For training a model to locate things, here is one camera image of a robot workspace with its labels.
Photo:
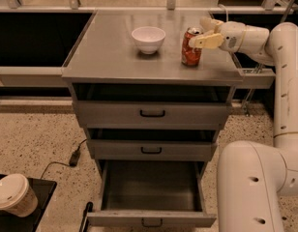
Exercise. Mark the top grey drawer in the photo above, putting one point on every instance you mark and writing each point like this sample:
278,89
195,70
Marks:
150,115

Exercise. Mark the middle grey drawer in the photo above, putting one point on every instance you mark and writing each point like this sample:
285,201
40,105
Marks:
151,150

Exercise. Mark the black side table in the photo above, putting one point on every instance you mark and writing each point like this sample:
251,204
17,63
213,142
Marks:
11,223

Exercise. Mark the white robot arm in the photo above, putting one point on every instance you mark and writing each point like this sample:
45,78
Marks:
251,176

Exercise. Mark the grey metal drawer cabinet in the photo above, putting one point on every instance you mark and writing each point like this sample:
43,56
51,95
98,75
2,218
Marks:
108,67

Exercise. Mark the bottom grey open drawer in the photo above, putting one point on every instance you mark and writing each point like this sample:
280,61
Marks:
151,194

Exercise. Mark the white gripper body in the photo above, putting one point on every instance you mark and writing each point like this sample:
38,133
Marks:
232,36

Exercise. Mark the orange coke can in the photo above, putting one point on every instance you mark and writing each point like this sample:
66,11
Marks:
190,56

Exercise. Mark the paper coffee cup white lid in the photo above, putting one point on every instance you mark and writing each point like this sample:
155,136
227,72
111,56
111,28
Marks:
16,196

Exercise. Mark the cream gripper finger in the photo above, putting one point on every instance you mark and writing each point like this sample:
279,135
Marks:
210,41
210,24

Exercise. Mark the white bowl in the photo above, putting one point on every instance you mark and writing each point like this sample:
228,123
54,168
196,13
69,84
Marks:
148,39

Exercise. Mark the black power adapter with cable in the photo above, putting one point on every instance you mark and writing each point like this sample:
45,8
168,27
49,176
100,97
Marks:
73,161

